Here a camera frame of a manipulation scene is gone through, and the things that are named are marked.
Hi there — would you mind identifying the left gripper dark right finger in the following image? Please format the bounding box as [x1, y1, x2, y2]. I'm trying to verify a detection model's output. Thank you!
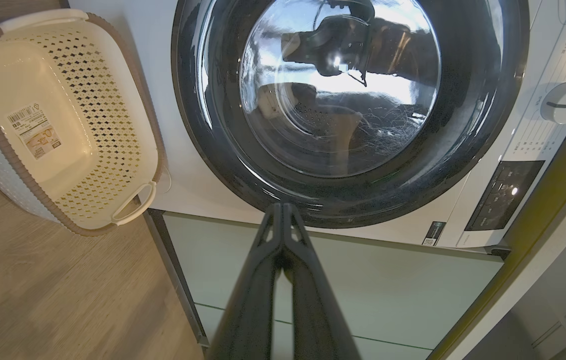
[283, 203, 361, 360]

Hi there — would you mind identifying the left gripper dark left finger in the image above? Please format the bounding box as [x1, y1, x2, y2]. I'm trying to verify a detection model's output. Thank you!
[206, 203, 284, 360]

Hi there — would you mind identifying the black-rimmed glass washer door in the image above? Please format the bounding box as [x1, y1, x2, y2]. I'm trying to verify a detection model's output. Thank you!
[171, 0, 530, 229]

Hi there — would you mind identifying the pale green cabinet door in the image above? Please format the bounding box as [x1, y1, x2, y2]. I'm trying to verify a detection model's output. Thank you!
[163, 212, 505, 360]

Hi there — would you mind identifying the white front-load washing machine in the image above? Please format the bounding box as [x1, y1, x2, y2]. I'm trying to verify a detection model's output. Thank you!
[68, 0, 566, 251]

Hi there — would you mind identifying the cream perforated laundry basket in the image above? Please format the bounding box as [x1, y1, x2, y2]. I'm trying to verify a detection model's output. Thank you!
[0, 8, 166, 237]

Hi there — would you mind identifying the printed sticker label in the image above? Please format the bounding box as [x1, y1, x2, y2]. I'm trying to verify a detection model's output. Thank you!
[7, 103, 62, 160]

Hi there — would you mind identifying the small QR code sticker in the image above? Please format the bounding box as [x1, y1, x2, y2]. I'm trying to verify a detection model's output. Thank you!
[422, 221, 447, 247]

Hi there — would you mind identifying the black control display panel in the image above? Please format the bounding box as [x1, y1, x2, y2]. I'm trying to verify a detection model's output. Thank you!
[464, 160, 546, 232]

